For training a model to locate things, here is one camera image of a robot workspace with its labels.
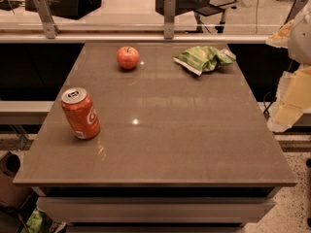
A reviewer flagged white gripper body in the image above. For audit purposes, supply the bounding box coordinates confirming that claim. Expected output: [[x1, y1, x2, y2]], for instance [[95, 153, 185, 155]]
[[288, 1, 311, 65]]

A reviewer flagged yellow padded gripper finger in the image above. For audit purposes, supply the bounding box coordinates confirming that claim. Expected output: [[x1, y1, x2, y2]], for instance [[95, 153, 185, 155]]
[[265, 20, 294, 49], [267, 65, 311, 132]]

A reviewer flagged green jalapeno chip bag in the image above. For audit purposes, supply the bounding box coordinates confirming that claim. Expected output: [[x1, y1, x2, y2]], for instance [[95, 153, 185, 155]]
[[173, 46, 236, 76]]

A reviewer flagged red coke can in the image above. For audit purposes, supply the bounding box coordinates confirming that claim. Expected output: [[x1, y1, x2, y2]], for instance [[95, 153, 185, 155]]
[[61, 87, 100, 140]]

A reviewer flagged green bag under table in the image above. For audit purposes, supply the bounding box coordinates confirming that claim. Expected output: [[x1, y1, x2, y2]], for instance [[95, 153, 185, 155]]
[[20, 210, 52, 233]]

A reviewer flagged red apple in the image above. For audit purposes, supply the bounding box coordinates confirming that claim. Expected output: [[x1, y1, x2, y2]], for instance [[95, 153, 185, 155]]
[[117, 47, 140, 70]]

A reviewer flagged brown cardboard box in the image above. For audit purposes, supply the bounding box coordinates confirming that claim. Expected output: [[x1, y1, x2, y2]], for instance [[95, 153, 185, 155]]
[[0, 152, 32, 208]]

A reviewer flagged black cable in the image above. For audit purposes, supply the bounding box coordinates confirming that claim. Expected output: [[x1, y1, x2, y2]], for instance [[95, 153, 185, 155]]
[[261, 90, 279, 117]]

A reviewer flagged right metal glass bracket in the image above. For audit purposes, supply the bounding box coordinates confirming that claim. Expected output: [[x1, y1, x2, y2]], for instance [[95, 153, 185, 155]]
[[285, 0, 309, 23]]

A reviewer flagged metal glass bracket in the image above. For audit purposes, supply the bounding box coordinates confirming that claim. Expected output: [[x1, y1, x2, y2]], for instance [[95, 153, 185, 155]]
[[163, 0, 176, 39], [285, 0, 309, 23], [32, 0, 59, 39]]

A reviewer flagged middle metal glass bracket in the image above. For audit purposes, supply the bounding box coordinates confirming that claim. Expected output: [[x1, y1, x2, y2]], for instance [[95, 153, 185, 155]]
[[163, 0, 176, 39]]

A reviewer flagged left metal glass bracket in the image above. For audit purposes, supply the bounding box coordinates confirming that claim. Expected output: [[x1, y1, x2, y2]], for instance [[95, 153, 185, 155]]
[[32, 0, 59, 39]]

